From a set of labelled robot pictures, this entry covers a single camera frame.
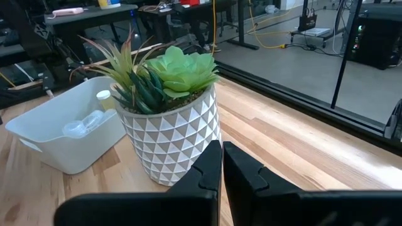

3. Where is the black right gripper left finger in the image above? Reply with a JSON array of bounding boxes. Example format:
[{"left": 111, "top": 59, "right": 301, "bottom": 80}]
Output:
[{"left": 53, "top": 139, "right": 223, "bottom": 226}]

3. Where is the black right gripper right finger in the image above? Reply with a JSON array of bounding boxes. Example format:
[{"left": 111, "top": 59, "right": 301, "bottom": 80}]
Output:
[{"left": 222, "top": 141, "right": 402, "bottom": 226}]

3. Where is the clear plastic pill bottle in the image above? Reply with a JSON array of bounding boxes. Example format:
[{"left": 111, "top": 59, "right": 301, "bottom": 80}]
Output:
[{"left": 62, "top": 109, "right": 105, "bottom": 139}]

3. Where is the yellow pill bottle white cap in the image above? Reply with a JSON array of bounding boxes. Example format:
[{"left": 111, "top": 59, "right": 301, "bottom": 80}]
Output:
[{"left": 95, "top": 89, "right": 117, "bottom": 112}]

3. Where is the white plastic basket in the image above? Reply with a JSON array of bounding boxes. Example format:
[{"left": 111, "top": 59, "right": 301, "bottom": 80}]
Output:
[{"left": 5, "top": 75, "right": 127, "bottom": 175}]

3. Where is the succulent plant in white pot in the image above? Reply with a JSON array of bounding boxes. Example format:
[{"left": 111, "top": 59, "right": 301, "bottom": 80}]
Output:
[{"left": 70, "top": 26, "right": 222, "bottom": 187}]

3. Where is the black tripod stand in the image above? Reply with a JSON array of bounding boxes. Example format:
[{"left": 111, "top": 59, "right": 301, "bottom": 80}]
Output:
[{"left": 330, "top": 0, "right": 364, "bottom": 110}]

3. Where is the person's shoe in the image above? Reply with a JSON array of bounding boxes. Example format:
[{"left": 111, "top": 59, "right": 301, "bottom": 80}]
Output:
[{"left": 203, "top": 43, "right": 222, "bottom": 54}]

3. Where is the low cart with white sheet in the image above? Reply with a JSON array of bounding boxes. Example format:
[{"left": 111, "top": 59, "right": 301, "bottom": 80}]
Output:
[{"left": 290, "top": 27, "right": 333, "bottom": 44}]

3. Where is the black bag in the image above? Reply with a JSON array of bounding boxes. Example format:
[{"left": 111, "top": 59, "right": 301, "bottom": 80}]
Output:
[{"left": 297, "top": 8, "right": 318, "bottom": 33}]

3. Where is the black desk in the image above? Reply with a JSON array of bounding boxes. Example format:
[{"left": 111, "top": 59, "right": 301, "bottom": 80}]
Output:
[{"left": 138, "top": 0, "right": 260, "bottom": 51}]

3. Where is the black equipment cabinet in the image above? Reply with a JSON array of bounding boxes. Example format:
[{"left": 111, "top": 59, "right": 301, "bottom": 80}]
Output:
[{"left": 340, "top": 0, "right": 402, "bottom": 70}]

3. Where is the black side table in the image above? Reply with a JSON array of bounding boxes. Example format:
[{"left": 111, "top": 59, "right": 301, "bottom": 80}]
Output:
[{"left": 43, "top": 3, "right": 139, "bottom": 48}]

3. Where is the yellow and blue container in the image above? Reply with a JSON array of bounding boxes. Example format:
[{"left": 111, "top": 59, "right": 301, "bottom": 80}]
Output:
[{"left": 97, "top": 0, "right": 122, "bottom": 10}]

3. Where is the pink flat object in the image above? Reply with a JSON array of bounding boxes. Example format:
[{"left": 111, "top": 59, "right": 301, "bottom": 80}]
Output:
[{"left": 51, "top": 6, "right": 85, "bottom": 17}]

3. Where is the black aluminium table frame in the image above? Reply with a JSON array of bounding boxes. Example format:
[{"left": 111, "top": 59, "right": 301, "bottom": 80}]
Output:
[{"left": 0, "top": 18, "right": 402, "bottom": 154}]

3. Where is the yellow extension cable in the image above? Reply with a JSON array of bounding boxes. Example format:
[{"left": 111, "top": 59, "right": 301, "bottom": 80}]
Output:
[{"left": 210, "top": 0, "right": 287, "bottom": 55}]

